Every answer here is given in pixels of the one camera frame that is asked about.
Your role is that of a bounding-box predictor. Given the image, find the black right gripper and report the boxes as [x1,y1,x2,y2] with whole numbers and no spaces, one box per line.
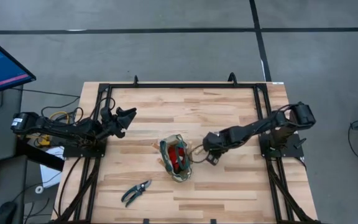
[194,131,229,160]

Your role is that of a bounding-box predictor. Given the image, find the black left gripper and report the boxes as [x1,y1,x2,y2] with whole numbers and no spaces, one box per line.
[103,107,137,139]

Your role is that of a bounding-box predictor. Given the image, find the red gardening gloves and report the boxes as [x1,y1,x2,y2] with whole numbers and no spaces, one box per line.
[167,145,186,174]

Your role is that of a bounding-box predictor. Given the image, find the camouflage green gardening bag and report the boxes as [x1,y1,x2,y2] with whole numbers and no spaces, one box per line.
[159,134,193,183]

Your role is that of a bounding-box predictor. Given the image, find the green pruning shears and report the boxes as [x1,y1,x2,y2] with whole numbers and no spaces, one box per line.
[120,179,152,208]

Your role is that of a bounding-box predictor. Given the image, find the black desk edge bar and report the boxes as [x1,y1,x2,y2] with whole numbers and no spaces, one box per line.
[17,143,65,172]

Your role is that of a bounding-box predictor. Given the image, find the white paper sheet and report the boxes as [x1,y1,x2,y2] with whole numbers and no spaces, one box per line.
[39,146,65,189]

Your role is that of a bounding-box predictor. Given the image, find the black computer mouse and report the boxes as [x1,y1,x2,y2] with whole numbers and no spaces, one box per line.
[0,201,19,224]

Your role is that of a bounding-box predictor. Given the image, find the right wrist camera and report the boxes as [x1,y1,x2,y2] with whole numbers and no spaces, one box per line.
[206,153,222,167]

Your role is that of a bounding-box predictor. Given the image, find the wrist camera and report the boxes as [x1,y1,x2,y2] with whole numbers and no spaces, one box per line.
[100,106,111,123]
[206,153,222,167]

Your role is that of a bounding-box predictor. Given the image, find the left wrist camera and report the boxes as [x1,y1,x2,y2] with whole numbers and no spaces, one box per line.
[100,106,111,123]

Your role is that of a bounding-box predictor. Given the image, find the black metal table frame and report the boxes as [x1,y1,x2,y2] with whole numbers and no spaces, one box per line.
[51,81,320,224]

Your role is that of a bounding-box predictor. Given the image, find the black cable bundle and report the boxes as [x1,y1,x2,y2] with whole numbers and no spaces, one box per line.
[56,157,101,223]
[266,157,315,223]

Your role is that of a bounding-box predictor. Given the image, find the thin black monitor cable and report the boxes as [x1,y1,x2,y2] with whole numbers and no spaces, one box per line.
[12,88,81,98]

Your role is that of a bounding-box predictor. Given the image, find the yellow cable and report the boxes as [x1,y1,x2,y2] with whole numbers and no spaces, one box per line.
[35,111,71,147]

